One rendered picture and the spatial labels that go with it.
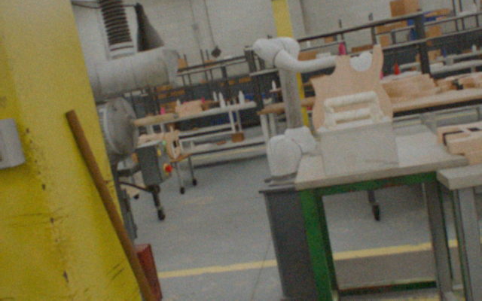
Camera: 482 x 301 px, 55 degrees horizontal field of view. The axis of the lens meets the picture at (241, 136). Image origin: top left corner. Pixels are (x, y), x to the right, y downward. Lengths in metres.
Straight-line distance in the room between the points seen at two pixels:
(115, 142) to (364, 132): 1.02
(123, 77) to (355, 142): 0.95
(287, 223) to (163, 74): 1.26
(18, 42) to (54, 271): 0.45
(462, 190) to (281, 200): 1.21
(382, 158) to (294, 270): 1.25
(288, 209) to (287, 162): 0.27
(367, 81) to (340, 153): 0.46
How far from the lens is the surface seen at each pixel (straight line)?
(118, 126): 2.04
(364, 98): 1.75
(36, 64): 1.02
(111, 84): 1.97
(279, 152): 2.66
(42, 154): 0.98
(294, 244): 2.76
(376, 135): 1.76
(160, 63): 1.88
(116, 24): 1.99
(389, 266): 3.18
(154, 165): 2.32
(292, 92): 2.80
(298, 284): 2.87
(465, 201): 1.77
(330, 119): 1.75
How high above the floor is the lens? 1.37
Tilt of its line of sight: 7 degrees down
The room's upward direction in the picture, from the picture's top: 11 degrees counter-clockwise
